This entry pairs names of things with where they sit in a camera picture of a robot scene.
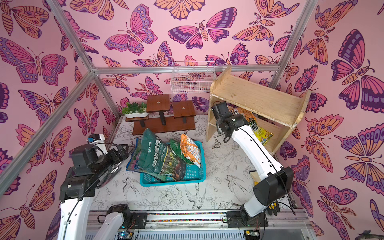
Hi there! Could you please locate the blue green soil bag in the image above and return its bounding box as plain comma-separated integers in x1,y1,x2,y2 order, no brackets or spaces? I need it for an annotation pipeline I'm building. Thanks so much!
126,139,167,182

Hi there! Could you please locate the yellow fertilizer bag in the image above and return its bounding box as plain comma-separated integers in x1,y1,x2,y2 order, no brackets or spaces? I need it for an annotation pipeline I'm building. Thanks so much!
250,120,273,146

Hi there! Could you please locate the dark green soil bag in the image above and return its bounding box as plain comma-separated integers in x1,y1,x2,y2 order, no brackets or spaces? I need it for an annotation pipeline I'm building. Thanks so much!
138,129,187,182

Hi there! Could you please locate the orange white fertilizer bag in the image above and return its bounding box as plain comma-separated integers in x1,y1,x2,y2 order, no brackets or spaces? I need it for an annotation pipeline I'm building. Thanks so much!
180,134,201,168

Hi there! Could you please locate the small green bag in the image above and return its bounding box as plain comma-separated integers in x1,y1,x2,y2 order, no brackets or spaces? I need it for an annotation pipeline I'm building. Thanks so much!
169,139,194,165

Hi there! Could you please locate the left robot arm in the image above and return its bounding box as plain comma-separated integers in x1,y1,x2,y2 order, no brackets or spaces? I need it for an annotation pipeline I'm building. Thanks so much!
58,144,148,240

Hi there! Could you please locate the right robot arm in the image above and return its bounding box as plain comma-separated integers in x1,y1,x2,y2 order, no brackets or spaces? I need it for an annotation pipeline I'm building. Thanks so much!
212,102,294,226

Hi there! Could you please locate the wooden two-tier shelf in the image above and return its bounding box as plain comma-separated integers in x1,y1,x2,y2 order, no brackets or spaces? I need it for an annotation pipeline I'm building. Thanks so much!
209,66,311,155

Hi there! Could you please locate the white planter with succulents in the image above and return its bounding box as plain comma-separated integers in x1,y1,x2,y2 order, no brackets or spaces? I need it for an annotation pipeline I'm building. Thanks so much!
122,102,149,119

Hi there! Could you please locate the brown stepped plant stand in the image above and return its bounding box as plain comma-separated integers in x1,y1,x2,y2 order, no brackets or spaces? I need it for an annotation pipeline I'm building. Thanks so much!
125,95,196,136

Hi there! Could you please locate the teal plastic basket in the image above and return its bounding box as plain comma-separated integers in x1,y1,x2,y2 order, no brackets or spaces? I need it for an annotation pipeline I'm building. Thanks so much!
140,141,207,187

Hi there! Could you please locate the yellow black glove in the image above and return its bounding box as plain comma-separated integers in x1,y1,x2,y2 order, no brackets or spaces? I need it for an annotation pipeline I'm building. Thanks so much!
267,201,281,216

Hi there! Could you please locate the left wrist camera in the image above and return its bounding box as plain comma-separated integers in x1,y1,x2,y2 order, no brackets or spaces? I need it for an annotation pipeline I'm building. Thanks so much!
87,134,106,147

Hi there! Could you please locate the white wire basket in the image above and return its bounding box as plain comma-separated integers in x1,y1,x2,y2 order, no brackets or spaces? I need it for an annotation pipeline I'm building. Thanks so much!
170,60,217,94

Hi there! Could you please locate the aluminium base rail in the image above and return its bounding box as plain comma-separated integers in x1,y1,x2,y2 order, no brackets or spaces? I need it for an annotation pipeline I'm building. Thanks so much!
80,209,319,240

